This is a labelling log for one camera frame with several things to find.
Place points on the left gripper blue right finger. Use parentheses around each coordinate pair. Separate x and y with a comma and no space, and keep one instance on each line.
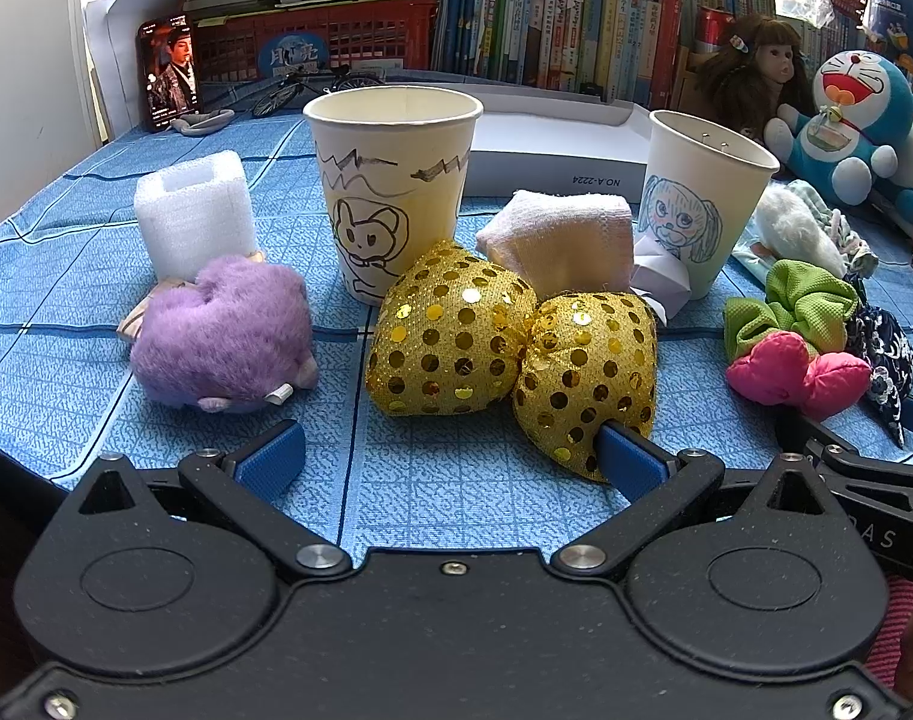
(632,464)

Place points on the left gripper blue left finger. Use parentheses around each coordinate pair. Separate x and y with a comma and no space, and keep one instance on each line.
(268,464)

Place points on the purple fluffy heart plush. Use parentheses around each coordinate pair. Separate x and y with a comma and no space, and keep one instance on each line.
(236,338)

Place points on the navy floral scrunchie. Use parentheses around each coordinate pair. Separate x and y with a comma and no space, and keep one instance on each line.
(874,335)

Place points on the green scrunchie with pink bow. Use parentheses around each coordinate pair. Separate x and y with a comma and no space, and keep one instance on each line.
(790,347)

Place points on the white paper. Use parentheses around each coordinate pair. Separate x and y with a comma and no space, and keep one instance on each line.
(659,278)

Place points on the gold sequin bow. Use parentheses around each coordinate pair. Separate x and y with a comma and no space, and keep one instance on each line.
(457,334)

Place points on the pink towel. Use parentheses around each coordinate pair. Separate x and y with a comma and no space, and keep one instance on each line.
(563,243)

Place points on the green striped cloth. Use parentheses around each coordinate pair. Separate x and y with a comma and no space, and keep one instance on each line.
(858,256)

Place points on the white foam block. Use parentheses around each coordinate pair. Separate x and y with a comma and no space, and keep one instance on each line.
(193,212)

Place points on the white fluffy plush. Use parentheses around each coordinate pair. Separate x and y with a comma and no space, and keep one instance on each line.
(787,227)

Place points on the paper cup with dog drawing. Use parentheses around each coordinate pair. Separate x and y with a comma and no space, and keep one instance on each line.
(703,183)

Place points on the paper cup with cat drawing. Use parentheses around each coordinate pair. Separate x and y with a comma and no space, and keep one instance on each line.
(393,161)

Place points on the white cardboard box tray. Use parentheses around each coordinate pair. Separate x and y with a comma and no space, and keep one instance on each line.
(556,143)

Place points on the blue Doraemon plush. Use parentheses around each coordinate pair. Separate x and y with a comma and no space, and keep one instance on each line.
(860,138)

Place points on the miniature black bicycle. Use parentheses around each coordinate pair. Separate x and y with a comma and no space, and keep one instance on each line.
(316,83)

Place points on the brown haired doll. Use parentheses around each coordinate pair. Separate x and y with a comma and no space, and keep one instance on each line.
(759,68)

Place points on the smartphone with lit screen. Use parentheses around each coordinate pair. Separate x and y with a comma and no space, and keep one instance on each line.
(167,79)

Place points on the red plastic crate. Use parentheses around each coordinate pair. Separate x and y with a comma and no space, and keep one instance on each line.
(366,34)

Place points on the row of upright books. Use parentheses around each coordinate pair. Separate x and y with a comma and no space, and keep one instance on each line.
(614,49)

